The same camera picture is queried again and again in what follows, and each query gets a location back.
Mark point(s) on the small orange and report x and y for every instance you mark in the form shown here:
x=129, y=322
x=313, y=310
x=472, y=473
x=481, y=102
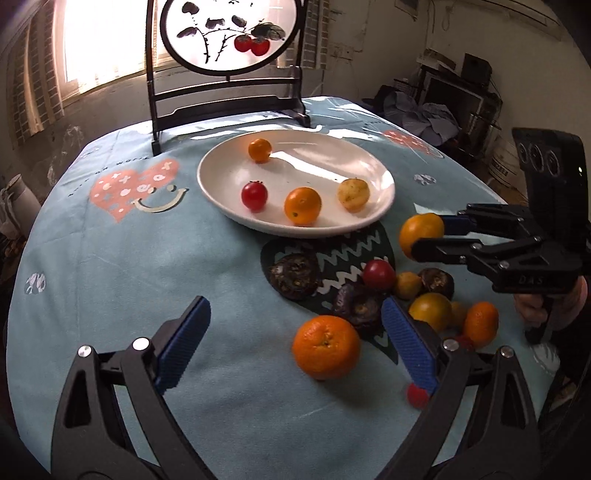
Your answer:
x=260, y=150
x=415, y=230
x=302, y=205

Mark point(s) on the red cherry tomato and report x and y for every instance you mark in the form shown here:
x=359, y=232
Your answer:
x=464, y=342
x=254, y=195
x=417, y=396
x=378, y=274

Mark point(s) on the wall electrical box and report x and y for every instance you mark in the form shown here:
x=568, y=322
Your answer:
x=414, y=7

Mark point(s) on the white plastic bucket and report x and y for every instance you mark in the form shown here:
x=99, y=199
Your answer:
x=504, y=161

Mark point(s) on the yellow round fruit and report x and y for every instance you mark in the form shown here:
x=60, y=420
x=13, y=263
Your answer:
x=353, y=194

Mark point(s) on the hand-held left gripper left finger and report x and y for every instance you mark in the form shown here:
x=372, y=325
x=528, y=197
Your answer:
x=182, y=344

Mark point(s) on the brick pattern curtain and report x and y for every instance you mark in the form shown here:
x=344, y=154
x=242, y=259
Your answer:
x=39, y=69
x=313, y=32

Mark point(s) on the person's right forearm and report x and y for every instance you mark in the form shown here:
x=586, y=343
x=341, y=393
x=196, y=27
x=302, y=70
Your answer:
x=572, y=360

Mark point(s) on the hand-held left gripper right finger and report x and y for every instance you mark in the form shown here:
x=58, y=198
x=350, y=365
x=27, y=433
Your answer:
x=411, y=346

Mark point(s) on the pile of blue-grey clothes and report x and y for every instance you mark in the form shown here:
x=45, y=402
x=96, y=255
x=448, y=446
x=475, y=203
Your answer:
x=429, y=120

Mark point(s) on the small yellow fruit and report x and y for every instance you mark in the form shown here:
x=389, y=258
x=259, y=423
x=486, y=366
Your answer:
x=408, y=285

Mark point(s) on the person's right hand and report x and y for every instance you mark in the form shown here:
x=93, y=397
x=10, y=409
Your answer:
x=528, y=308

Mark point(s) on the yellow-green tomato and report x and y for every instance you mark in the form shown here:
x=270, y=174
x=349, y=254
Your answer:
x=430, y=310

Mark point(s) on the large mandarin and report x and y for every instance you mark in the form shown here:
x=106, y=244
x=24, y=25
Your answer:
x=326, y=346

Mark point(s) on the dark brown wrinkled fruit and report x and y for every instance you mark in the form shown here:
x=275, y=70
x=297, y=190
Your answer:
x=436, y=282
x=358, y=307
x=295, y=274

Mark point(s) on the black box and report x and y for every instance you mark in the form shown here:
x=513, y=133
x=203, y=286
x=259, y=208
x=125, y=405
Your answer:
x=478, y=69

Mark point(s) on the white round plate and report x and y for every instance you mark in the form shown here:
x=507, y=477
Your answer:
x=314, y=157

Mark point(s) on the round painted table screen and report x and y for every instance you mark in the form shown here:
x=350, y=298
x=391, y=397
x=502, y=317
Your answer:
x=221, y=90

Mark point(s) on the white thermos jug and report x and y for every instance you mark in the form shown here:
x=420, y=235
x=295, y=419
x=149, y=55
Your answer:
x=16, y=198

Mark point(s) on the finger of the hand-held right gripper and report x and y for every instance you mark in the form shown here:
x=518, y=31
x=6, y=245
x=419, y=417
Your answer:
x=459, y=223
x=443, y=251

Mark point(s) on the old monitor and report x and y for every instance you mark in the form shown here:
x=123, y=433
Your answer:
x=457, y=94

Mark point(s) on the small mandarin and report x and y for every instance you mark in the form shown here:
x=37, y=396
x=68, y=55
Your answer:
x=481, y=323

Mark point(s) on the bright window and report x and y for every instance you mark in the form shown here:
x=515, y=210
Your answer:
x=106, y=41

